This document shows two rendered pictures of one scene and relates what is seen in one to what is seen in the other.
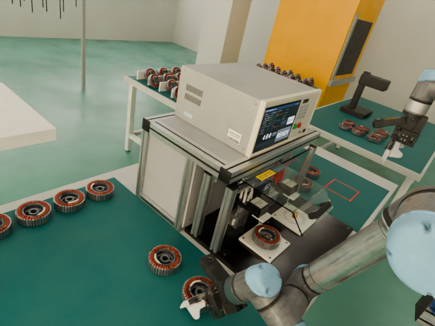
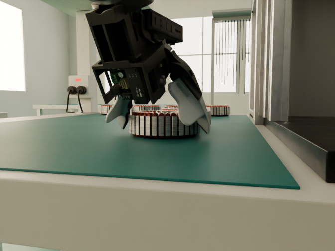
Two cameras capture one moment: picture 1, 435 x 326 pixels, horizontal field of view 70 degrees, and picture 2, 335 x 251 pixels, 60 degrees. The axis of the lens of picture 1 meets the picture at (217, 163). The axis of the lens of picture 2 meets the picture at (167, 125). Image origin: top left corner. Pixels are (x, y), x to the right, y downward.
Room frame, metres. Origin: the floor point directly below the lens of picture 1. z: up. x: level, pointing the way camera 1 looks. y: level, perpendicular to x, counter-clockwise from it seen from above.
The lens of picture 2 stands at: (0.49, -0.47, 0.80)
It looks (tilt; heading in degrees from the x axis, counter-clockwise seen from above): 5 degrees down; 69
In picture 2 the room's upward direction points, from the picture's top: straight up
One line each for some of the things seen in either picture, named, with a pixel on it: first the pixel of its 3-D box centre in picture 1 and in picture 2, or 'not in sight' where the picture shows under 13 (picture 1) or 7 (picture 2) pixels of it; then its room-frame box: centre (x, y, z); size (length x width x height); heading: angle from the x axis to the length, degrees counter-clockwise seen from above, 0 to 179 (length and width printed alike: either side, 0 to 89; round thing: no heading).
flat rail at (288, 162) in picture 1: (278, 167); not in sight; (1.11, -0.24, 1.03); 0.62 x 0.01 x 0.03; 146
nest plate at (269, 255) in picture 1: (265, 241); not in sight; (0.95, -0.26, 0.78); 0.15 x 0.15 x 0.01; 56
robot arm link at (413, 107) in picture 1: (416, 107); not in sight; (1.17, -0.65, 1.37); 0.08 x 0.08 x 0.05
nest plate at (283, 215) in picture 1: (293, 218); not in sight; (1.15, -0.39, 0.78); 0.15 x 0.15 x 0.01; 56
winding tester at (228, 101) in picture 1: (248, 102); not in sight; (1.24, -0.07, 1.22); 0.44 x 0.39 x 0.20; 146
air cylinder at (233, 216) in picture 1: (237, 217); not in sight; (1.03, -0.14, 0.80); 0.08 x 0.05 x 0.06; 146
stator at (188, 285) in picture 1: (199, 293); (164, 123); (0.65, -0.04, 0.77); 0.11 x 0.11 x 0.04
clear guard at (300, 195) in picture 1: (280, 189); not in sight; (0.94, -0.24, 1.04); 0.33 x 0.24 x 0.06; 56
